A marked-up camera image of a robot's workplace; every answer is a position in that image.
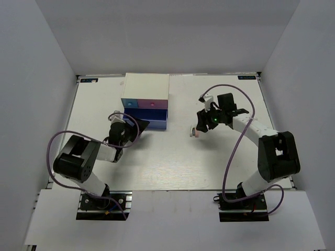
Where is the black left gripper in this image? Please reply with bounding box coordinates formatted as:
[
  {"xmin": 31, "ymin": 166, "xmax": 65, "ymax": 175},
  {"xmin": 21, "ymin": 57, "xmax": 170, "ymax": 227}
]
[{"xmin": 120, "ymin": 115, "xmax": 150, "ymax": 147}]

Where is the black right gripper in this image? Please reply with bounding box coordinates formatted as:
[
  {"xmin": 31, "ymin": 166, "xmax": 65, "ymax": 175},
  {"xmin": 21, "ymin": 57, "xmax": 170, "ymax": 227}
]
[{"xmin": 196, "ymin": 103, "xmax": 225, "ymax": 133}]

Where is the dark blue drawer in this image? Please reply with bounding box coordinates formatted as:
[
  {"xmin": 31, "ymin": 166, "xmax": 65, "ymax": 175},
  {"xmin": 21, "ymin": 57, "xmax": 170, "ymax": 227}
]
[{"xmin": 124, "ymin": 108, "xmax": 168, "ymax": 130}]

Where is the pink drawer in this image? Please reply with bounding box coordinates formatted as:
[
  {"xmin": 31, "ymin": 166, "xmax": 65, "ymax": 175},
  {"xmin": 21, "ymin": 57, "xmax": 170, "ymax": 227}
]
[{"xmin": 137, "ymin": 99, "xmax": 168, "ymax": 109}]

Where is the light blue drawer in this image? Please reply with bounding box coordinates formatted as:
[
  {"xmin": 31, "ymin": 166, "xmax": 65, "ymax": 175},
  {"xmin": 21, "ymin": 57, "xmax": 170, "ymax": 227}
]
[{"xmin": 121, "ymin": 98, "xmax": 138, "ymax": 108}]

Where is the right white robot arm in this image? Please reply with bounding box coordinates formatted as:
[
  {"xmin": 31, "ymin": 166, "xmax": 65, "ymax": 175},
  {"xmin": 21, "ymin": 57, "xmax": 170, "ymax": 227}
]
[{"xmin": 196, "ymin": 93, "xmax": 300, "ymax": 209}]

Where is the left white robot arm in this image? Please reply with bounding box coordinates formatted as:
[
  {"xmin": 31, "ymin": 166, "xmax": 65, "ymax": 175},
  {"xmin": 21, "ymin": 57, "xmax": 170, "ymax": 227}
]
[{"xmin": 53, "ymin": 117, "xmax": 150, "ymax": 209}]

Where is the white drawer organizer cabinet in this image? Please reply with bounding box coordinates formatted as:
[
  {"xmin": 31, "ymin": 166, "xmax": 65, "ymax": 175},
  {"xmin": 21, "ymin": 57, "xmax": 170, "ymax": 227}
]
[{"xmin": 121, "ymin": 73, "xmax": 170, "ymax": 100}]

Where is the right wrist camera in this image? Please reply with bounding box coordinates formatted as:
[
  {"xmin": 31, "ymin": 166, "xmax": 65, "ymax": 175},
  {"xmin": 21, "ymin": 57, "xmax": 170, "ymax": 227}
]
[{"xmin": 198, "ymin": 94, "xmax": 214, "ymax": 112}]

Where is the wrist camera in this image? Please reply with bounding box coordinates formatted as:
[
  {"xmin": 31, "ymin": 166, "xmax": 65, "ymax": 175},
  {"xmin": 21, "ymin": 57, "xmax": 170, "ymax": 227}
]
[
  {"xmin": 108, "ymin": 110, "xmax": 125, "ymax": 124},
  {"xmin": 198, "ymin": 94, "xmax": 214, "ymax": 112}
]

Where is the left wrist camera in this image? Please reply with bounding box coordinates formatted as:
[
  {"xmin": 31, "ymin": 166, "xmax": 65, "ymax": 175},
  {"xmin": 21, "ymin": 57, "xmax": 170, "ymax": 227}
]
[{"xmin": 108, "ymin": 110, "xmax": 125, "ymax": 124}]

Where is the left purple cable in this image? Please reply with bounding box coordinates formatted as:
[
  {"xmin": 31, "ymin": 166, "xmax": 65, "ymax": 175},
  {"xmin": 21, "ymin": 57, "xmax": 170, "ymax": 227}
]
[{"xmin": 46, "ymin": 112, "xmax": 140, "ymax": 220}]

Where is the purple cable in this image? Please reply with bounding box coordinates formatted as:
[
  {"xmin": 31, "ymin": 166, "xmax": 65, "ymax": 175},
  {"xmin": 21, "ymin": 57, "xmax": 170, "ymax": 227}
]
[
  {"xmin": 203, "ymin": 84, "xmax": 285, "ymax": 215},
  {"xmin": 46, "ymin": 112, "xmax": 140, "ymax": 220}
]

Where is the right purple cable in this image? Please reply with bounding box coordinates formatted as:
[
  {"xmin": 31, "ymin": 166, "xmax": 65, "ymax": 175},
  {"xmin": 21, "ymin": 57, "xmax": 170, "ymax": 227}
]
[{"xmin": 203, "ymin": 84, "xmax": 285, "ymax": 215}]

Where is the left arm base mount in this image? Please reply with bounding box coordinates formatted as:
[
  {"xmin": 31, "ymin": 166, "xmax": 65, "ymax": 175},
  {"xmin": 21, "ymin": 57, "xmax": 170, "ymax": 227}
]
[{"xmin": 76, "ymin": 191, "xmax": 132, "ymax": 221}]

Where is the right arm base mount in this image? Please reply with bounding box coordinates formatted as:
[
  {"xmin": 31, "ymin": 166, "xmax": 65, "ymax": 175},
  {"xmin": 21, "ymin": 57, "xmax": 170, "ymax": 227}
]
[{"xmin": 213, "ymin": 193, "xmax": 269, "ymax": 222}]

